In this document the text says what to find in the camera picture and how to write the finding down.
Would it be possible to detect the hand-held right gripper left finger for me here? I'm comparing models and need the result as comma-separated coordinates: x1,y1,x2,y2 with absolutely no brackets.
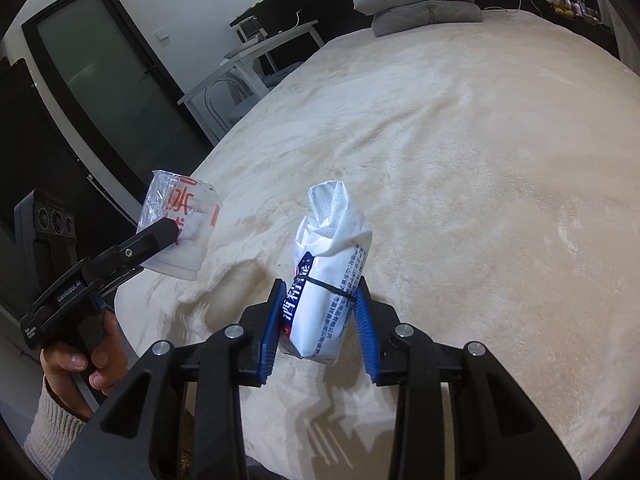
52,280,288,480

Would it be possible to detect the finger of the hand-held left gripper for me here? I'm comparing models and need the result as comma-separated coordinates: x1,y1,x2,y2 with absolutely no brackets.
92,264,147,311
116,217,179,267

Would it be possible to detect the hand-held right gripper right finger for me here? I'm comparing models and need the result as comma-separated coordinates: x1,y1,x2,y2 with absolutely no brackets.
352,277,583,480

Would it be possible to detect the clear plastic cup red print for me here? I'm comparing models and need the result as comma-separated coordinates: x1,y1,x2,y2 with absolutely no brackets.
136,169,223,281

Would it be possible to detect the white printed plastic packet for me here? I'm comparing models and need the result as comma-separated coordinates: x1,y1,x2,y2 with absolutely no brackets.
280,180,374,366

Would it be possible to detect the person's left forearm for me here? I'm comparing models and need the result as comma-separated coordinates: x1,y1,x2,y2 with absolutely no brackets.
24,385,95,467

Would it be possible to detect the person's left hand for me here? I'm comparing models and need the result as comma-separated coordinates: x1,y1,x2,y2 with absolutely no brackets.
40,310,138,421

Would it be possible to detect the black cabinet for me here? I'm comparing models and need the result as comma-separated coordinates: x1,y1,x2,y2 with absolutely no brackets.
0,57,147,311

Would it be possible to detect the white chair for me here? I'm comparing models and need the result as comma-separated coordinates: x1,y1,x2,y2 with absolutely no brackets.
177,57,272,147

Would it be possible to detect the dark framed frosted glass door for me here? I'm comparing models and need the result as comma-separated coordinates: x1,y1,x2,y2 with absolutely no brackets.
22,0,214,207

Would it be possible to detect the cream plush blanket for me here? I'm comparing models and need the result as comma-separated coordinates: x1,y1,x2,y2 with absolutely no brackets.
114,7,632,480

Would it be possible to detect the small desktop appliance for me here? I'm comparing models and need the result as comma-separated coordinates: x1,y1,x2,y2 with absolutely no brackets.
234,14,269,44

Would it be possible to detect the white desk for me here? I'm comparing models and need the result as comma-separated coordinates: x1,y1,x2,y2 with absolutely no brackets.
220,20,323,98

